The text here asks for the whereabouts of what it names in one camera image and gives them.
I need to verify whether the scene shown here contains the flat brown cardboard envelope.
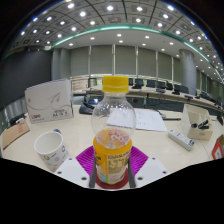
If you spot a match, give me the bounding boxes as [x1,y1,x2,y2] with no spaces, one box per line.
[0,120,31,150]

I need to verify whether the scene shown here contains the ceiling lights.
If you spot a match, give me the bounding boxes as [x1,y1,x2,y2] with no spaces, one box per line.
[13,0,224,79]

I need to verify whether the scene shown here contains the brown box with red label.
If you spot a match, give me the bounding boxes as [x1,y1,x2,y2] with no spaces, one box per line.
[211,133,224,161]

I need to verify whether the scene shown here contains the long curved conference desk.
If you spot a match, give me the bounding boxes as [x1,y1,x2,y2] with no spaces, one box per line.
[83,84,224,112]

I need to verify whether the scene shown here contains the white paper carton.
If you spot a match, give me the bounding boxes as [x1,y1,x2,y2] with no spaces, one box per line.
[24,78,75,124]

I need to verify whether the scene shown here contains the clear yellow-capped drink bottle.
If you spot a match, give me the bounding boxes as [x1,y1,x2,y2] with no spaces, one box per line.
[90,75,137,186]

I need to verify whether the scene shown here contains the black desk device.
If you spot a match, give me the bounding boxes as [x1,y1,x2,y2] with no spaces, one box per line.
[9,112,27,126]

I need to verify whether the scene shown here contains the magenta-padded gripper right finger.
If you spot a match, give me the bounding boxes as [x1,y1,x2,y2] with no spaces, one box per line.
[127,145,170,189]

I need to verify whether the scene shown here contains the white paper sheets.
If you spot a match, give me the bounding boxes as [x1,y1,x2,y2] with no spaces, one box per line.
[106,108,168,132]

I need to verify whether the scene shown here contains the black flat tray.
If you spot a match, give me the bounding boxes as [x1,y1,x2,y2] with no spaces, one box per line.
[78,96,102,116]

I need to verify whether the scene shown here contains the open white cardboard box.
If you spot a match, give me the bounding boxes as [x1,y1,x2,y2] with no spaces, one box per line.
[180,103,214,141]

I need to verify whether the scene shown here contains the white power strip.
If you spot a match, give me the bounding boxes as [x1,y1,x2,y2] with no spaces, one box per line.
[167,129,196,152]

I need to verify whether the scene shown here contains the white patterned cup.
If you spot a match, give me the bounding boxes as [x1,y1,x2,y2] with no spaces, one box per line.
[33,130,69,173]

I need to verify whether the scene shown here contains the row of black office chairs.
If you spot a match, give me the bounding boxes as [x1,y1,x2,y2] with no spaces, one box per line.
[86,77,221,102]

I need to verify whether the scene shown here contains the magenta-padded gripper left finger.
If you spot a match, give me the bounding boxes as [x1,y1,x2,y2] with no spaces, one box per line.
[54,144,98,189]

